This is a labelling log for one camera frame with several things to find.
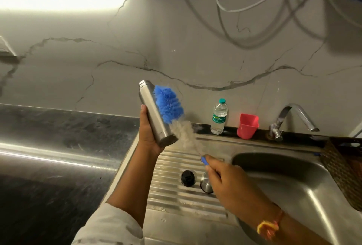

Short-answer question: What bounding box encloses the steel flask cap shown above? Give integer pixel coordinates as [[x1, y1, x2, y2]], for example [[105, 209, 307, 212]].
[[200, 172, 216, 194]]

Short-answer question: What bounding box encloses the black flask stopper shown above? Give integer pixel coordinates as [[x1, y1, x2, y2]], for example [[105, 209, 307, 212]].
[[180, 170, 196, 188]]

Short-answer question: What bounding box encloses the person's right forearm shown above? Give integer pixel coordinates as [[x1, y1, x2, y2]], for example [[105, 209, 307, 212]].
[[256, 211, 335, 245]]

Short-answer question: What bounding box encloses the orange yellow wrist thread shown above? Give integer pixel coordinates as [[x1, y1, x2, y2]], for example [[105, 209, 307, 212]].
[[256, 210, 285, 240]]

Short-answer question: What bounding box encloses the stainless steel sink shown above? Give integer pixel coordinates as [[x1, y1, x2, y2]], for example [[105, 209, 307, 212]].
[[100, 125, 362, 245]]

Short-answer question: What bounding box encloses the white sleeve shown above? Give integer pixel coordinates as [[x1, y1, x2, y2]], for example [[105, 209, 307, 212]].
[[71, 202, 145, 245]]

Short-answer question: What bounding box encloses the red plastic cup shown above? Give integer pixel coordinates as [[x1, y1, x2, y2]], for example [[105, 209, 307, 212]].
[[237, 113, 260, 140]]

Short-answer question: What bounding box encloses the clear plastic water bottle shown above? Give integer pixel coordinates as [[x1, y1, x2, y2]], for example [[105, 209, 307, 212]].
[[210, 98, 228, 135]]

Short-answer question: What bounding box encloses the person's left hand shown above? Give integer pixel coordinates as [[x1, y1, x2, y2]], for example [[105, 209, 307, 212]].
[[138, 105, 166, 158]]

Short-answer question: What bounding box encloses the blue and grey bottle brush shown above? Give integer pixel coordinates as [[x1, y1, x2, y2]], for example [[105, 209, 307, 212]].
[[153, 85, 210, 166]]

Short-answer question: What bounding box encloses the under-cabinet light strip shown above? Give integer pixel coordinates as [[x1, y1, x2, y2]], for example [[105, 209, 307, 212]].
[[0, 0, 128, 11]]

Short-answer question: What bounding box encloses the brown woven basket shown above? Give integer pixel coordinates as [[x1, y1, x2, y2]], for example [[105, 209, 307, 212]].
[[320, 137, 362, 212]]

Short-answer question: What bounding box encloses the person's right hand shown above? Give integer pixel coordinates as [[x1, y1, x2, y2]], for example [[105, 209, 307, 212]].
[[203, 154, 280, 226]]

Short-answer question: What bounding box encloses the stainless steel flask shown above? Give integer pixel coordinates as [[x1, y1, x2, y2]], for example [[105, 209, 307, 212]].
[[138, 80, 179, 147]]

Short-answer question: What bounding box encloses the person's left forearm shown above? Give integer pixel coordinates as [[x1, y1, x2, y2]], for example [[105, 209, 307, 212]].
[[106, 152, 159, 229]]

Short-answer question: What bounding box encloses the chrome sink faucet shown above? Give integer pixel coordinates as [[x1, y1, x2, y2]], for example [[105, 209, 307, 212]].
[[267, 103, 320, 142]]

